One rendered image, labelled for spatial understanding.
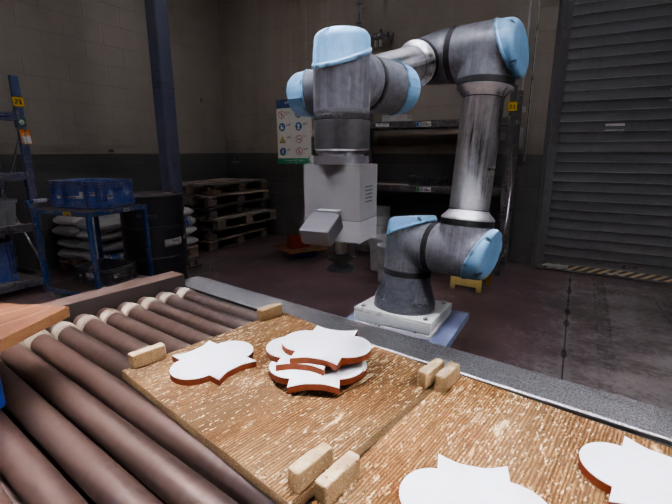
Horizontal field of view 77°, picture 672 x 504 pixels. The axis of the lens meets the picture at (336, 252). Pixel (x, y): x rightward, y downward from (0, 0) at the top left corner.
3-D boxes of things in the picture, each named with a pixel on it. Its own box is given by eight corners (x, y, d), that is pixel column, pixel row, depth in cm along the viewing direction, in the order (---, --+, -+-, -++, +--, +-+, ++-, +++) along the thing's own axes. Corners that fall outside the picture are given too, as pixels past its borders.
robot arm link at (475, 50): (440, 268, 105) (469, 35, 96) (500, 281, 96) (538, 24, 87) (416, 273, 96) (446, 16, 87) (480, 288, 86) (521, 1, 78)
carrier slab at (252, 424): (281, 317, 95) (281, 311, 95) (448, 381, 69) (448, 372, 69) (122, 378, 70) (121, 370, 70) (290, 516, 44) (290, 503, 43)
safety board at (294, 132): (277, 163, 628) (275, 99, 607) (312, 164, 599) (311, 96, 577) (277, 163, 626) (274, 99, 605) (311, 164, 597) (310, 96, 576)
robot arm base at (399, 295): (384, 293, 116) (387, 258, 114) (439, 303, 110) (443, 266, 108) (365, 308, 102) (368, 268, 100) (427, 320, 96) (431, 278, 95)
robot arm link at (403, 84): (367, 69, 71) (323, 58, 62) (427, 61, 64) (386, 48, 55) (366, 118, 73) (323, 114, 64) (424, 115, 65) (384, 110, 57)
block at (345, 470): (348, 468, 48) (349, 447, 47) (362, 475, 47) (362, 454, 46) (312, 501, 44) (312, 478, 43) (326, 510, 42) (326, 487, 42)
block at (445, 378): (449, 374, 68) (451, 359, 67) (460, 378, 67) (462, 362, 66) (432, 390, 64) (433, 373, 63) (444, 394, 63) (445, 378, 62)
